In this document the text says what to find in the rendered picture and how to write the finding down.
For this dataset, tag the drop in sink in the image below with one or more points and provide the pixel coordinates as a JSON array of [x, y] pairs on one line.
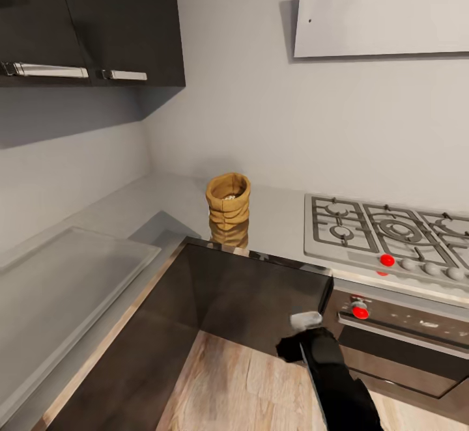
[[51, 297]]

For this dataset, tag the popcorn bag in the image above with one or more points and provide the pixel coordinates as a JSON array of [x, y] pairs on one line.
[[223, 211]]

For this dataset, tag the cabinet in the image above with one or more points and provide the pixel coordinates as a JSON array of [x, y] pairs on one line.
[[90, 43]]

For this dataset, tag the burner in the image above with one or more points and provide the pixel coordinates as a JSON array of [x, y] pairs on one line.
[[425, 244]]

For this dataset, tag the oven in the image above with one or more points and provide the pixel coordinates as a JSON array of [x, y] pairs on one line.
[[408, 346]]

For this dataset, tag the range hood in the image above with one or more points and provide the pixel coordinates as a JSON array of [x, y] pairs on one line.
[[367, 27]]

